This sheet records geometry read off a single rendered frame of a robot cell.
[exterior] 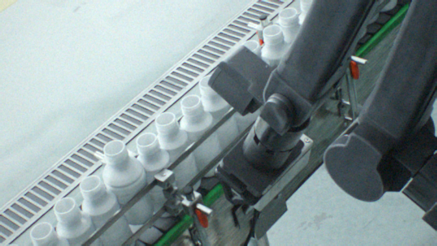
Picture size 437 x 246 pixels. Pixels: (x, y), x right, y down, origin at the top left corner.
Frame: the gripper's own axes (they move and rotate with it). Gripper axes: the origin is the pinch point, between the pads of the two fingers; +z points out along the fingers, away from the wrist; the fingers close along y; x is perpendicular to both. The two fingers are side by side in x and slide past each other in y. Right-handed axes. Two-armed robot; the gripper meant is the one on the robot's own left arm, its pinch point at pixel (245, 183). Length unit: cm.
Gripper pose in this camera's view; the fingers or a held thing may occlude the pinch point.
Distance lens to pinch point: 120.4
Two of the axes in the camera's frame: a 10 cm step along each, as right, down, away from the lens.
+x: 7.6, 6.3, -1.6
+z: -2.4, 4.9, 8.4
